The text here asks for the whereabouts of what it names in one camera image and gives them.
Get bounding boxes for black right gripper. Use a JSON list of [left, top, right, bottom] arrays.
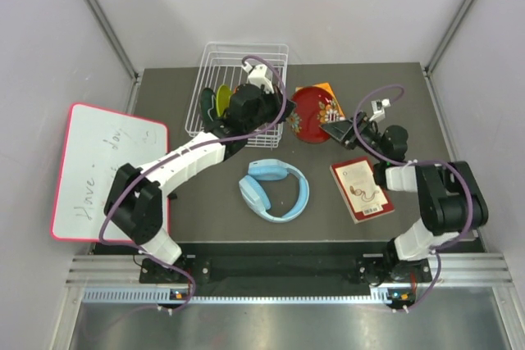
[[322, 111, 387, 163]]

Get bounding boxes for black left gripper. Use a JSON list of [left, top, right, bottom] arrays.
[[244, 84, 296, 134]]

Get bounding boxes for red floral plate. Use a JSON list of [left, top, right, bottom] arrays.
[[287, 86, 345, 144]]

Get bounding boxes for lime green plate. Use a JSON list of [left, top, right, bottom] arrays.
[[216, 84, 232, 117]]

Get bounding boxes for dark teal plate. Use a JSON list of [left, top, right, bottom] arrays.
[[199, 88, 218, 123]]

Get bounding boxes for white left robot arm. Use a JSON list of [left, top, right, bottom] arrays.
[[103, 83, 295, 282]]

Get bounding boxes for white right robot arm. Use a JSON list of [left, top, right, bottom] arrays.
[[320, 111, 489, 281]]

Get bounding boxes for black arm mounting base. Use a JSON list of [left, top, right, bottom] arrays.
[[139, 243, 431, 285]]

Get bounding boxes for orange paperback book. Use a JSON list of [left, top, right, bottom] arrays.
[[295, 82, 345, 124]]

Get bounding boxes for red bordered book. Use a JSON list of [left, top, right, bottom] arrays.
[[330, 157, 395, 224]]

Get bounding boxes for light blue headphones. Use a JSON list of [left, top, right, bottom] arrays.
[[239, 159, 310, 224]]

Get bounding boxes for pink framed whiteboard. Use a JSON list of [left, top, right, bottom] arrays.
[[50, 102, 168, 242]]

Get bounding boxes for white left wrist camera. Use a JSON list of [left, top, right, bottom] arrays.
[[242, 61, 275, 94]]

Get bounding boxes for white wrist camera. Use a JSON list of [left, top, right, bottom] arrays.
[[370, 98, 390, 122], [242, 61, 275, 94]]

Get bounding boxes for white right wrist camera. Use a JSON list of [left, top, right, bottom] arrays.
[[370, 98, 390, 122]]

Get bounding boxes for white wire dish rack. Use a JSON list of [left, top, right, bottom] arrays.
[[183, 41, 290, 149]]

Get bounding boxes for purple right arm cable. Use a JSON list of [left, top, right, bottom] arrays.
[[352, 84, 477, 312]]

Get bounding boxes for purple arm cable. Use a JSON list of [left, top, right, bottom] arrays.
[[352, 84, 477, 312], [98, 54, 288, 310]]

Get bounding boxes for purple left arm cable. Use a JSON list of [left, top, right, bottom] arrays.
[[98, 54, 288, 310]]

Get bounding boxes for grey slotted cable duct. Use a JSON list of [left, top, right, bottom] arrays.
[[81, 286, 415, 305]]

